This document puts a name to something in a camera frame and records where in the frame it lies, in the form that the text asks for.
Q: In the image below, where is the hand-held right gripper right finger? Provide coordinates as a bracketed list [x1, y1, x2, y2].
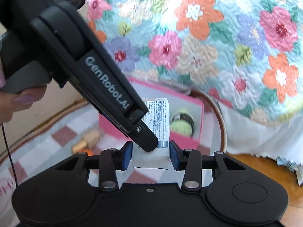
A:
[169, 140, 248, 192]

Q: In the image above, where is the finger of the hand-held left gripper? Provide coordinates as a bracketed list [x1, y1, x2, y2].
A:
[129, 119, 158, 152]

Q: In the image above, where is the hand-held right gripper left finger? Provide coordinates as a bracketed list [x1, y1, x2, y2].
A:
[54, 141, 133, 192]

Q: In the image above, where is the pink cardboard box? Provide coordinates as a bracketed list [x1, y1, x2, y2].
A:
[98, 77, 204, 150]

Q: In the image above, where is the white tissue pack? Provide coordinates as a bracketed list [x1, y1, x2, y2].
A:
[131, 97, 171, 169]

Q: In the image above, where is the green yarn ball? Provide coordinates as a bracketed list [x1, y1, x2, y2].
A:
[171, 108, 195, 138]

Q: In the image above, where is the gold bottle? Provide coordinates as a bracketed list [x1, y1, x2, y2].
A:
[72, 130, 105, 153]

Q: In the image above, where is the person's left hand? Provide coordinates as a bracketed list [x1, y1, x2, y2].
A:
[0, 69, 47, 123]

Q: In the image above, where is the checkered rug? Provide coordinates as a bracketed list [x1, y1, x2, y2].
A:
[0, 91, 229, 194]

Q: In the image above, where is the light blue cloth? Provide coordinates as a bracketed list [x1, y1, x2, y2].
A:
[276, 155, 303, 186]

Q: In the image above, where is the floral quilt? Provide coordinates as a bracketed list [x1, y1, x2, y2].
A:
[85, 0, 303, 123]

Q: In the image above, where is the thin black cable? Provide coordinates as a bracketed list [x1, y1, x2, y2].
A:
[1, 122, 19, 188]

